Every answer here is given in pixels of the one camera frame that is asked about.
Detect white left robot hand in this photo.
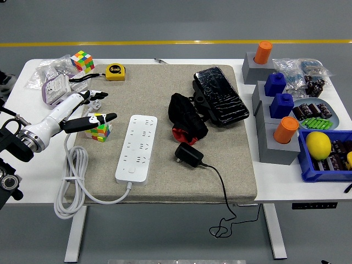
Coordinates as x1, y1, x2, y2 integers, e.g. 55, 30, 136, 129
27, 89, 118, 147

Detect white power strip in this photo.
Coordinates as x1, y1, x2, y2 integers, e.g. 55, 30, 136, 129
115, 114, 158, 187

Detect black plug adapter with cord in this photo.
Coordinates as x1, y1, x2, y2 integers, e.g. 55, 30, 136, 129
175, 142, 263, 239

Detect purple tray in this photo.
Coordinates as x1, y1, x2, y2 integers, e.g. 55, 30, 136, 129
41, 73, 89, 107

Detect clear bag of metal parts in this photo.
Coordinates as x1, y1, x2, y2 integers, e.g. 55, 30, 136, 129
24, 54, 75, 90

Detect large colourful puzzle cube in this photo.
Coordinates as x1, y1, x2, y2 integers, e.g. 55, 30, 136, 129
84, 112, 110, 143

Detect small colourful puzzle cube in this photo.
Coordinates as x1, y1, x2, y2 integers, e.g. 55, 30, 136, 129
69, 50, 95, 74

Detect black table control panel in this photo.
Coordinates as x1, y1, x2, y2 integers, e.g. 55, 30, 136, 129
291, 202, 338, 210

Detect white table leg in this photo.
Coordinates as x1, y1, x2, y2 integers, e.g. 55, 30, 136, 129
63, 205, 88, 262
262, 203, 288, 260

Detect blue plastic bin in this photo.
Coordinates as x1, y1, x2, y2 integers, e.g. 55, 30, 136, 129
297, 129, 352, 183

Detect dark capacitor pile in bin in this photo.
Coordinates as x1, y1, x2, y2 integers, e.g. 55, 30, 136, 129
312, 139, 352, 172

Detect yellow lemon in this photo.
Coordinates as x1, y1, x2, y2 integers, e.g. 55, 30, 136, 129
305, 131, 332, 161

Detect large grey block round hole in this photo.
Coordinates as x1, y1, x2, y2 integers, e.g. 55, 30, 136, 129
257, 122, 301, 166

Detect grey-brown mat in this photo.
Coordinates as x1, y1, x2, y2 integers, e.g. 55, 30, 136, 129
63, 64, 258, 205

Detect black cloth bundle red lining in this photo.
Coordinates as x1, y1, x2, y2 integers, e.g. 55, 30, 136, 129
168, 92, 209, 146

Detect orange cylinder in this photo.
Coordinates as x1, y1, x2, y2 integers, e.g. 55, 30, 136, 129
253, 41, 273, 65
273, 116, 300, 145

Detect green battery pile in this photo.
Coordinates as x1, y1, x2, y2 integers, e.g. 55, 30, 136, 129
301, 117, 334, 130

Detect light blue plate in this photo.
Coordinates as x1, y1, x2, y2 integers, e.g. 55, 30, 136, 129
291, 98, 339, 130

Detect dark brown capacitor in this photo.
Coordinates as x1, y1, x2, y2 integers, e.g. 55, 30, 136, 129
291, 106, 313, 121
316, 103, 333, 119
306, 103, 322, 117

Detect grey block with square hole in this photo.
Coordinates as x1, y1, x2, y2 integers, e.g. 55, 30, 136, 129
254, 100, 276, 127
251, 80, 273, 111

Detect blue square peg block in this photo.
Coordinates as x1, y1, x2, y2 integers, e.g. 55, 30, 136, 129
268, 93, 294, 119
263, 73, 287, 97

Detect black shiny wrapped box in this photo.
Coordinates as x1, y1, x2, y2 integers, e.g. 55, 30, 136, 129
193, 66, 250, 127

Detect loose black capacitor pile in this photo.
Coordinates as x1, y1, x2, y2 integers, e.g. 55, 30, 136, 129
304, 74, 327, 98

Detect clear bag of blue parts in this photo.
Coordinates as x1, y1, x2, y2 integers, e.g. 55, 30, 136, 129
272, 57, 309, 98

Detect clear bag of grey-blue parts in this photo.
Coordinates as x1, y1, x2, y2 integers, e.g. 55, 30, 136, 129
298, 57, 335, 78

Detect grey block with round hole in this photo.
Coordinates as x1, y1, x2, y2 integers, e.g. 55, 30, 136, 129
241, 51, 276, 85

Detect white wall socket panel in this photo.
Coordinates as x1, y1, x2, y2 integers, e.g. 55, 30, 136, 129
68, 71, 90, 94
45, 75, 71, 104

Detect yellow tape measure with strap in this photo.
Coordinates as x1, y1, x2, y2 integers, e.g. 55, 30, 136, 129
68, 63, 127, 83

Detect white power strip cord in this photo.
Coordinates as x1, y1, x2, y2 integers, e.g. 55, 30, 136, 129
54, 98, 135, 220

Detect black plastic bracket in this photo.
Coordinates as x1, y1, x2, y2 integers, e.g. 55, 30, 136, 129
189, 81, 214, 122

